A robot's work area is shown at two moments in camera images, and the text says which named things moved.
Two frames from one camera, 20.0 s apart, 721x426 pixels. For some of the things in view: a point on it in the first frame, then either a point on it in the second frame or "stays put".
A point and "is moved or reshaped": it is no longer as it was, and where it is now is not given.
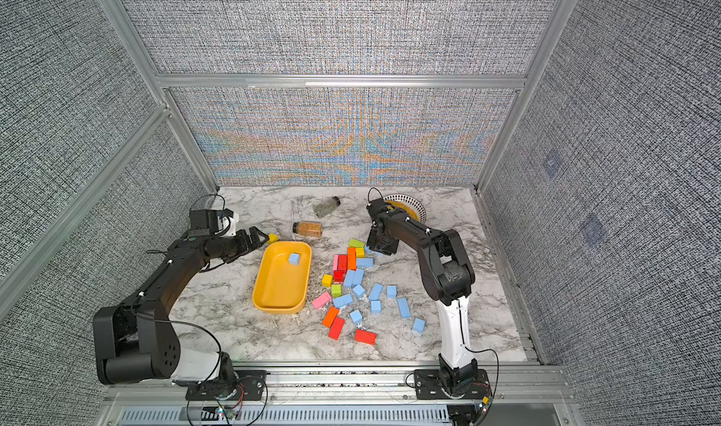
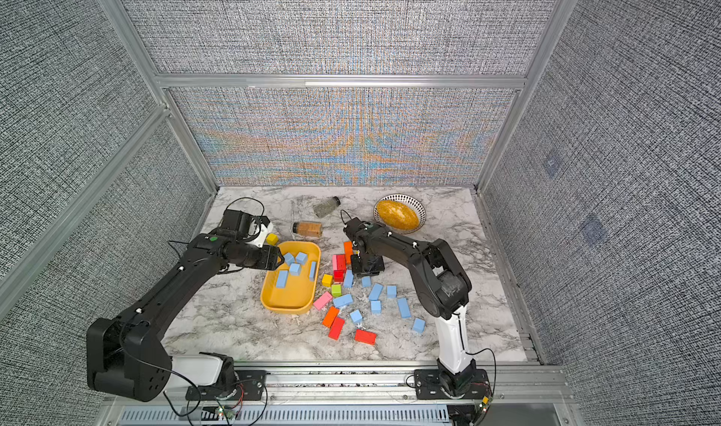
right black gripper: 370,242 → 358,271
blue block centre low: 344,300 stays put
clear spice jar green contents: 326,206 stays put
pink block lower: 321,300 stays put
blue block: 365,262 is moved or reshaped
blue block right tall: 375,292 stays put
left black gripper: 244,244 → 269,259
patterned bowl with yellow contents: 410,205 stays put
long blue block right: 404,308 stays put
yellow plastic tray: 281,287 is moved or reshaped
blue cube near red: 356,316 stays put
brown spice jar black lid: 312,229 stays put
